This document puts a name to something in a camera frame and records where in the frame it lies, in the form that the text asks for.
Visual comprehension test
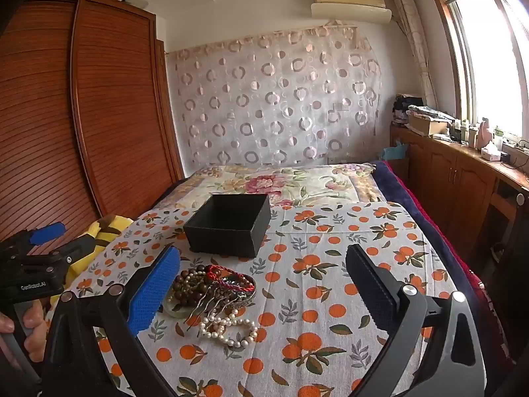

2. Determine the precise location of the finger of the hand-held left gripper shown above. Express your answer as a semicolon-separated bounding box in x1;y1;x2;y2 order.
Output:
37;234;99;266
0;222;67;255

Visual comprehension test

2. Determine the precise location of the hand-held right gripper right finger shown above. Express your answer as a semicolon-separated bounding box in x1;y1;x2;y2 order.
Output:
345;244;488;397

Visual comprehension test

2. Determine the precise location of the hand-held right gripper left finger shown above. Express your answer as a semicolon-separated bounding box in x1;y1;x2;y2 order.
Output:
41;245;183;397

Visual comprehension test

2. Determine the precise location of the pale green jade bangle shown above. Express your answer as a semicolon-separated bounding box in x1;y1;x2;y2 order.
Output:
163;293;196;319

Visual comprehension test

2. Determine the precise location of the brown wooden bead bracelet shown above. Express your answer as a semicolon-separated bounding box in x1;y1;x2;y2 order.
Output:
171;262;216;309

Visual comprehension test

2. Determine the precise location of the red braided cord bracelet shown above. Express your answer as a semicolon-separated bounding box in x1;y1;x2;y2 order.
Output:
206;265;257;298

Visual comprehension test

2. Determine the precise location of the silver hair comb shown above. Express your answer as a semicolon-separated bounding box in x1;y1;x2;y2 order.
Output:
184;285;258;332

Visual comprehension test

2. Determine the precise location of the black box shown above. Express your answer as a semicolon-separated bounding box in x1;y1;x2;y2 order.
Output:
183;193;272;258

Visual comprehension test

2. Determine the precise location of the white pearl bracelet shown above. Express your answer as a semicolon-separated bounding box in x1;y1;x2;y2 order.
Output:
199;312;259;349

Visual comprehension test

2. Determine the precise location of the person's left hand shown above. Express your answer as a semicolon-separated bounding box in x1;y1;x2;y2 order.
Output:
0;300;47;362

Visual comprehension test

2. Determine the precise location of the yellow brown striped plush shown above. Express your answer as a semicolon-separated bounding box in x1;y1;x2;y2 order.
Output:
62;214;134;295

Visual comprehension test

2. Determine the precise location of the navy and red blanket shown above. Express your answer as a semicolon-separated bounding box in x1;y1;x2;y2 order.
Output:
370;160;511;362

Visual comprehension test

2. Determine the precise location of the wooden side cabinet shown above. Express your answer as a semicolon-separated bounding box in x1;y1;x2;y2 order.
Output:
388;126;529;267

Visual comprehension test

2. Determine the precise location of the floral blanket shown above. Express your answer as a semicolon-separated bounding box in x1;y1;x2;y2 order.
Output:
157;163;398;212

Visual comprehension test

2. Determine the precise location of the brown wooden wardrobe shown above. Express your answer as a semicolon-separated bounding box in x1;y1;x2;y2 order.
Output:
0;0;185;257

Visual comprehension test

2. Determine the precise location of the blue paper bag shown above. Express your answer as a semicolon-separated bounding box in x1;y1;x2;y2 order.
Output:
382;141;410;160

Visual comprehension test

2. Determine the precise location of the tissue box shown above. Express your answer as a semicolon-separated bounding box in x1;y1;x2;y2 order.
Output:
479;143;503;162

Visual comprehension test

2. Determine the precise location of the pile of folded clothes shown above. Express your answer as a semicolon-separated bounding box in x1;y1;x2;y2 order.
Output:
392;94;425;127

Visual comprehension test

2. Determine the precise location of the pink bottle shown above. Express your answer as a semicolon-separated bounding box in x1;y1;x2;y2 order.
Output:
475;118;495;150

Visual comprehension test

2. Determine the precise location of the white power strip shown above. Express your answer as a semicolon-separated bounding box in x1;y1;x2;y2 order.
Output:
502;138;529;154

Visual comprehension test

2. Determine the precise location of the sheer circle pattern curtain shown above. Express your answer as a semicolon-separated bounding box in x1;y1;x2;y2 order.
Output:
165;21;384;170

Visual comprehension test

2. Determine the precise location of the patterned window curtain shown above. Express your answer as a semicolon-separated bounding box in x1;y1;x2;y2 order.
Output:
389;0;439;109

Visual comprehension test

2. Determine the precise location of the window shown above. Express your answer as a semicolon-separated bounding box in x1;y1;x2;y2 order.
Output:
426;0;529;143

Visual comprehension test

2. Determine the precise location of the cream wall air conditioner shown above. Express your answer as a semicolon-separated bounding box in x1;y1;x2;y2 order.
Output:
310;0;392;24

